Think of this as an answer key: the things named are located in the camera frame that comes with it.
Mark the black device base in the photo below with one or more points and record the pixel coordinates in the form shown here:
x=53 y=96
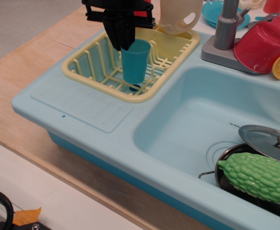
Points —
x=31 y=226

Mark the orange tape piece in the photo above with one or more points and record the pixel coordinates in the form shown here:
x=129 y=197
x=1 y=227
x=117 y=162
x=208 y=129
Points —
x=24 y=217

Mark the light blue toy sink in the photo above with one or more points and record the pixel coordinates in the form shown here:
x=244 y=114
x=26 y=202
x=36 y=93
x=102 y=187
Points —
x=168 y=144

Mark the steel pot lid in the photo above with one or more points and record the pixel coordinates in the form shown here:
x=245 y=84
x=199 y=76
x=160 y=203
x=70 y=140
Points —
x=263 y=139

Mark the teal plastic cup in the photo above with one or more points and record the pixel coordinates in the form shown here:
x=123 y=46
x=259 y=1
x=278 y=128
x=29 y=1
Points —
x=135 y=60

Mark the green bitter gourd toy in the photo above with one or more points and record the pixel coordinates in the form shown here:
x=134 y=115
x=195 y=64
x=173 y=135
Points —
x=253 y=174

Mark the grey toy faucet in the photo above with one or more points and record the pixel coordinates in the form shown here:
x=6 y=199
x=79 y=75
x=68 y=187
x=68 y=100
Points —
x=219 y=49

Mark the yellow dish rack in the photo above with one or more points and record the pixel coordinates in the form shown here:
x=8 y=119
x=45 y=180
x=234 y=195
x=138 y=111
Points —
x=98 y=65

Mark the steel pot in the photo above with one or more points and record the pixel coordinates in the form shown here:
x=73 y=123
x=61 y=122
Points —
x=223 y=183

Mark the red plastic bowl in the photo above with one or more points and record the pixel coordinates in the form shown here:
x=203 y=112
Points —
x=259 y=48

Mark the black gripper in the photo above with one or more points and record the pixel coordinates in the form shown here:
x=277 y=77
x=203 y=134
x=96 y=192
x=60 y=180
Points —
x=137 y=13

